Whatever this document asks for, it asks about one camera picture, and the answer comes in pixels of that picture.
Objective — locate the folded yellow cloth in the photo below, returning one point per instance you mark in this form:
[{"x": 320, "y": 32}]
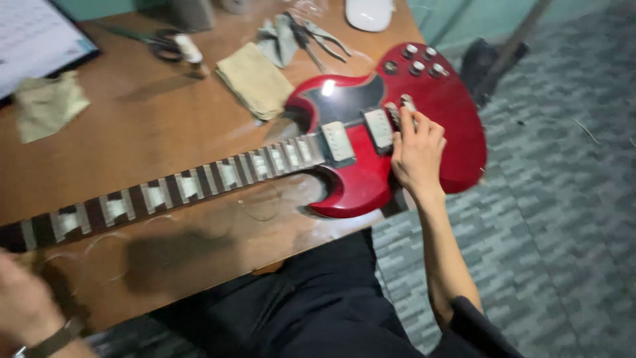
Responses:
[{"x": 254, "y": 79}]

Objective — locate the person's left hand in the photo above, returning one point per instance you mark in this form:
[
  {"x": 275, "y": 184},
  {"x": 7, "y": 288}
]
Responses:
[{"x": 22, "y": 298}]

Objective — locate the black-framed laptop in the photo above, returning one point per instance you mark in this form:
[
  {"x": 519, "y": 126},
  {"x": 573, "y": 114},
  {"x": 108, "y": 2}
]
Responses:
[{"x": 35, "y": 40}]

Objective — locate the white round object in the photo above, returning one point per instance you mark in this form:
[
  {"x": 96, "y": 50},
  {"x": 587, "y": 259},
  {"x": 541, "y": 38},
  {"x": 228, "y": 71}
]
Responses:
[{"x": 233, "y": 5}]

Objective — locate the crumpled yellow cloth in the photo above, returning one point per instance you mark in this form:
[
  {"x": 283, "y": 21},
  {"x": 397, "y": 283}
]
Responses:
[{"x": 49, "y": 107}]

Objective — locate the grey cloth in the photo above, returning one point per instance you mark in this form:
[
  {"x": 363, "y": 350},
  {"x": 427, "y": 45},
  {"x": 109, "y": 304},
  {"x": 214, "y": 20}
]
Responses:
[{"x": 278, "y": 42}]

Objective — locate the clear plastic bag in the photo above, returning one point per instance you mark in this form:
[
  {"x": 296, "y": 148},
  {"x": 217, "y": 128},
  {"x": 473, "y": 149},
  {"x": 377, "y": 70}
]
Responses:
[{"x": 308, "y": 7}]

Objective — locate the brown wrist watch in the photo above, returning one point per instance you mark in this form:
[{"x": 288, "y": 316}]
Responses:
[{"x": 52, "y": 342}]

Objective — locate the grey container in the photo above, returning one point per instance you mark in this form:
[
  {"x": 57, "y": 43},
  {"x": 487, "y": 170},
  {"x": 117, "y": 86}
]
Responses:
[{"x": 191, "y": 14}]

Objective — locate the person's right hand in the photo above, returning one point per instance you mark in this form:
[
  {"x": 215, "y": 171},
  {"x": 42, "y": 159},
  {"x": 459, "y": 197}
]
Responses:
[{"x": 420, "y": 154}]

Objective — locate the small white bottle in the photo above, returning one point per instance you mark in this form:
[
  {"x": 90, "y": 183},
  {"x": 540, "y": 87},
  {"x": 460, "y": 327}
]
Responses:
[{"x": 190, "y": 49}]

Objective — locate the white computer mouse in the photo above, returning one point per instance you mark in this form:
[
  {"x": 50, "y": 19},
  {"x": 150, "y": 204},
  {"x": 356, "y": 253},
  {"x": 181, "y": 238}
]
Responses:
[{"x": 368, "y": 14}]

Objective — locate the person's dark trousers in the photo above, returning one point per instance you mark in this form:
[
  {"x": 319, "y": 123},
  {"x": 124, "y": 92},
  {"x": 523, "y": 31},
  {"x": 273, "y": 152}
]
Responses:
[{"x": 298, "y": 308}]

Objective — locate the person's dark sleeve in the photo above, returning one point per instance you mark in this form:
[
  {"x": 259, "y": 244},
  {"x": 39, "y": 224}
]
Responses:
[{"x": 472, "y": 333}]

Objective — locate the red electric guitar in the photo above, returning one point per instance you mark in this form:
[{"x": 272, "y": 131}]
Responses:
[{"x": 447, "y": 109}]

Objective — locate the black stand with pole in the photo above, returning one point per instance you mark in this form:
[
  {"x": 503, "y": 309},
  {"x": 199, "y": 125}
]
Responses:
[{"x": 484, "y": 64}]

